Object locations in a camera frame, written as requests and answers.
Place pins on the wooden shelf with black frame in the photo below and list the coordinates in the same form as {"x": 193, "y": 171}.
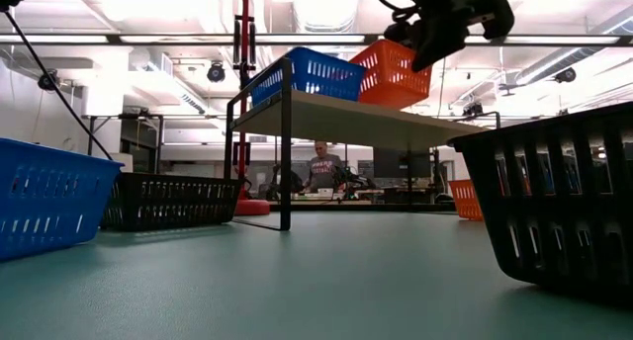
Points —
{"x": 346, "y": 122}

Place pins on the green table mat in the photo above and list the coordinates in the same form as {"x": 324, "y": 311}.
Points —
{"x": 316, "y": 280}

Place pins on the black aluminium rig frame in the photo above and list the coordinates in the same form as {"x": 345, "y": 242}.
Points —
{"x": 395, "y": 207}

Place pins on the black ceiling-hung device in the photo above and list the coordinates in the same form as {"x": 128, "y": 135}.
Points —
{"x": 216, "y": 72}
{"x": 474, "y": 109}
{"x": 565, "y": 75}
{"x": 48, "y": 80}

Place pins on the person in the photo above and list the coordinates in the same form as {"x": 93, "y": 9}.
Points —
{"x": 324, "y": 172}

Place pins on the orange plastic slotted basket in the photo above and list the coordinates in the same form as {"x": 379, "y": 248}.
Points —
{"x": 467, "y": 209}
{"x": 390, "y": 83}

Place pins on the cluttered background desk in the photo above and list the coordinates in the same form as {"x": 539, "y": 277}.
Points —
{"x": 356, "y": 184}

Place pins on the black plastic slotted basket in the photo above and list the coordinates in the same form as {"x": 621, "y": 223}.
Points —
{"x": 494, "y": 221}
{"x": 173, "y": 204}

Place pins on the red desk lamp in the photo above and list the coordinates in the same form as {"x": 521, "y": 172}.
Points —
{"x": 244, "y": 132}

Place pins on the silver ceiling duct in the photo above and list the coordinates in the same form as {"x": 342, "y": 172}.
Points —
{"x": 569, "y": 53}

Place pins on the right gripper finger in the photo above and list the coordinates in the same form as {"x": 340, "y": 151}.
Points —
{"x": 457, "y": 38}
{"x": 430, "y": 43}

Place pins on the blue plastic slotted basket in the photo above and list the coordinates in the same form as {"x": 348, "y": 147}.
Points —
{"x": 49, "y": 206}
{"x": 299, "y": 56}

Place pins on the dark background monitor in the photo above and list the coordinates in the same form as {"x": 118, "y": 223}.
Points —
{"x": 403, "y": 163}

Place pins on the overhead light bar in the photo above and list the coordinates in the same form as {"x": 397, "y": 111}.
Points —
{"x": 371, "y": 39}

